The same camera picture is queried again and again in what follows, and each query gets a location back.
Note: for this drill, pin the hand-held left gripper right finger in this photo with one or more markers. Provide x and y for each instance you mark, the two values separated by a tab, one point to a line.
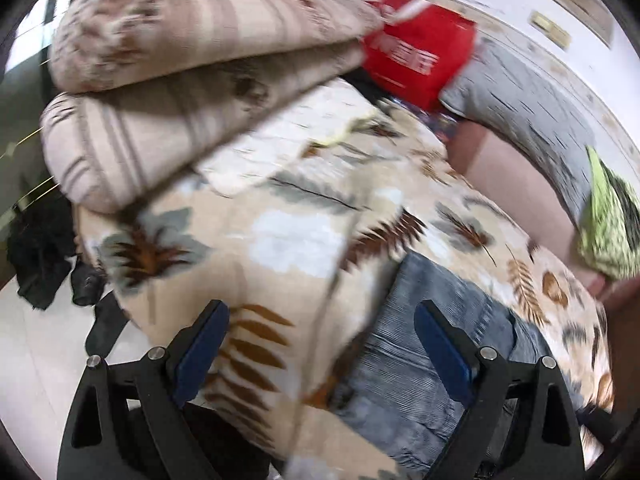
446	355

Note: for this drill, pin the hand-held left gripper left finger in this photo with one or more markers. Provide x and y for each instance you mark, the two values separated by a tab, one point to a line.
199	355

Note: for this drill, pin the grey-blue denim pants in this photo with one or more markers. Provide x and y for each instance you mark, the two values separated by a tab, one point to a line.
400	385

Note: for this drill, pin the leaf print fleece blanket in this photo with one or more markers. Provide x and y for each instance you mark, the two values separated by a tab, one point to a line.
280	260

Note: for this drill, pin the pink and brown bolster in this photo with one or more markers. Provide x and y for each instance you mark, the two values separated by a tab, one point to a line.
520	185

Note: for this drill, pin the black cloth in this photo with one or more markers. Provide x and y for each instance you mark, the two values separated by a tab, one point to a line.
40	255

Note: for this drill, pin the green patterned cloth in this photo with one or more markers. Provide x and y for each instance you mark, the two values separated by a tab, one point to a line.
612	220

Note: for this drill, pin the white small-print pillow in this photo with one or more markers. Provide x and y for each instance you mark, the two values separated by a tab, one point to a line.
280	145

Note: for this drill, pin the small colourful packet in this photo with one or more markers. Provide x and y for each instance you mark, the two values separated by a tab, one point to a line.
442	122

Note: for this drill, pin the grey quilted pillow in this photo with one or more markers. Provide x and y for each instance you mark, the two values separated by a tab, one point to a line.
530	115

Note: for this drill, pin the brown striped folded quilt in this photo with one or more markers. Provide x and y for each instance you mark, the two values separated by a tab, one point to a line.
165	85

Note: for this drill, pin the glass door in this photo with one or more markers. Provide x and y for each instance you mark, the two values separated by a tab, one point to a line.
27	110

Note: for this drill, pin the red shopping bag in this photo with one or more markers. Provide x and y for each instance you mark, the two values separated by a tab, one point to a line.
420	55

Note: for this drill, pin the beige ornate headboard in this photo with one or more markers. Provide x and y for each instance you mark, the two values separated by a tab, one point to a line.
555	62

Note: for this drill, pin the small wall plaque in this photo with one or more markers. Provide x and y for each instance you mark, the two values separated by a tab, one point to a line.
550	29

